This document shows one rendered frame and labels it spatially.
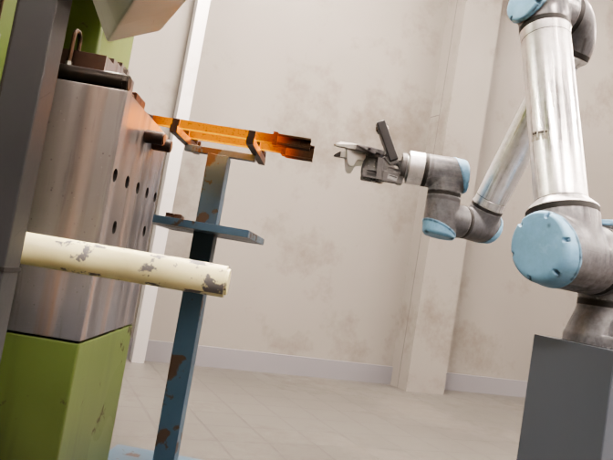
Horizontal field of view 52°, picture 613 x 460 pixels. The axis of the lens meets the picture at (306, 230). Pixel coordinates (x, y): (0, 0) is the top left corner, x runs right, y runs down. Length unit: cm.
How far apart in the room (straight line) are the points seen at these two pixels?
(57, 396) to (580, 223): 104
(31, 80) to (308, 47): 354
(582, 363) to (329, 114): 301
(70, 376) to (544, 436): 98
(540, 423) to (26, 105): 122
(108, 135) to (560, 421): 108
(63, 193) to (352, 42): 338
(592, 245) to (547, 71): 41
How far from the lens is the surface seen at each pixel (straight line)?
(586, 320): 149
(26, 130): 72
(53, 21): 75
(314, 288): 408
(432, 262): 426
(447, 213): 168
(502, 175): 174
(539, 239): 135
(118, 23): 87
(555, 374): 150
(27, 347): 119
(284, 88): 407
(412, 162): 169
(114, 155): 115
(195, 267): 88
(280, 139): 173
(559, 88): 151
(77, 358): 117
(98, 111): 118
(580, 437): 146
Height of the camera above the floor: 65
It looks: 4 degrees up
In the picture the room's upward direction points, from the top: 10 degrees clockwise
